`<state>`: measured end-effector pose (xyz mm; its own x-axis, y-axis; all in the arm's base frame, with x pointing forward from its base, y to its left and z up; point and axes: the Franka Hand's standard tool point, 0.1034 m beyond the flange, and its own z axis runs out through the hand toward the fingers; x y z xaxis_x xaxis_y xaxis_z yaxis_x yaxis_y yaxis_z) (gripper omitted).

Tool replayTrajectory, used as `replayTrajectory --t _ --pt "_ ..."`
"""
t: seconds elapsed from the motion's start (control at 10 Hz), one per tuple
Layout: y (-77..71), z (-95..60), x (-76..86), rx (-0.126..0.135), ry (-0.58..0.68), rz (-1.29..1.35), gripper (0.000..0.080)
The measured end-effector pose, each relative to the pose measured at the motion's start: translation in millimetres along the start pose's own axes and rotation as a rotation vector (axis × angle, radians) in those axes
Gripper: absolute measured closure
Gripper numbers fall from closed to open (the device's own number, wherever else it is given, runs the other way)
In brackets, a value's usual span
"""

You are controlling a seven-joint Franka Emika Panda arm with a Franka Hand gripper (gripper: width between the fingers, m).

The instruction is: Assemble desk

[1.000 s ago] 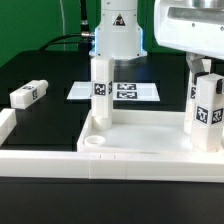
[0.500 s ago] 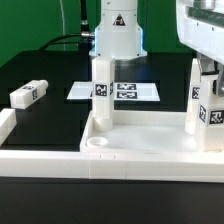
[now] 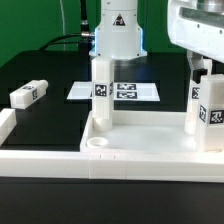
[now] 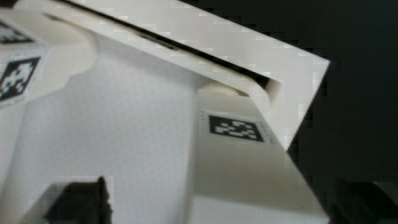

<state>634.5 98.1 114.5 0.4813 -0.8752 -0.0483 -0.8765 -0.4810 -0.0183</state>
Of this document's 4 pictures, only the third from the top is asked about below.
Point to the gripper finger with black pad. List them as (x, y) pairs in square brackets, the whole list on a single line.
[(197, 66)]

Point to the white desk tabletop tray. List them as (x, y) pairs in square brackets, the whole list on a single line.
[(143, 132)]

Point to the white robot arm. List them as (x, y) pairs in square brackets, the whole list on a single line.
[(196, 25)]

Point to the fiducial marker sheet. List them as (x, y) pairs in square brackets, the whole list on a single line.
[(122, 91)]

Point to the white U-shaped fence frame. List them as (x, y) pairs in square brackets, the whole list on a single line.
[(203, 167)]

